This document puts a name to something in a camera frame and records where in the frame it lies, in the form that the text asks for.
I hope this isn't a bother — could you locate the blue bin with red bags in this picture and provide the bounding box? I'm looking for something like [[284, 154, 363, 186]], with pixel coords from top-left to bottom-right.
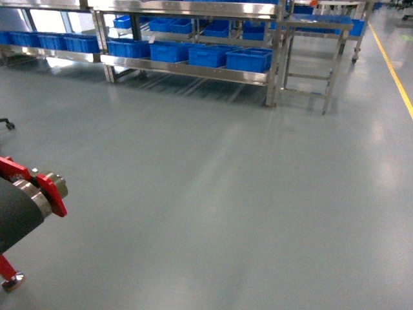
[[226, 48, 272, 73]]

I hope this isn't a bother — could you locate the empty blue bin front left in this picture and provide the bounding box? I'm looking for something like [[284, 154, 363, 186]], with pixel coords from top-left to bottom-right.
[[188, 45, 241, 68]]

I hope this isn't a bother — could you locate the small steel table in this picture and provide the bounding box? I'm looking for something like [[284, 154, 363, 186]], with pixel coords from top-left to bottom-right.
[[276, 14, 354, 114]]

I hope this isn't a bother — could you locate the steel shelf rack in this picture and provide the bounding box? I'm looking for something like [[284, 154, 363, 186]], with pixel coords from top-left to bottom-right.
[[1, 1, 286, 107]]

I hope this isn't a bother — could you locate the black conveyor belt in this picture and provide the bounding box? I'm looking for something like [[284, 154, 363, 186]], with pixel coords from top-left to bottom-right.
[[1, 179, 45, 254]]

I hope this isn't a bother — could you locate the black office chair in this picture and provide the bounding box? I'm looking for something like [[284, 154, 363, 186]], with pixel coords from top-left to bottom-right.
[[0, 118, 15, 130]]

